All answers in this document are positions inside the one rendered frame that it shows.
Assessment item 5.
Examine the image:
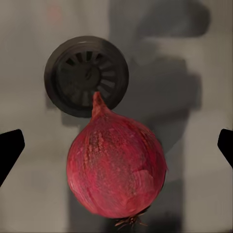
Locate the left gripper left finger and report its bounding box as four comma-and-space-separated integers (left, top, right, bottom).
0, 129, 25, 187

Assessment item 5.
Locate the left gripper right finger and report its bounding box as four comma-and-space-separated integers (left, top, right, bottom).
217, 129, 233, 168

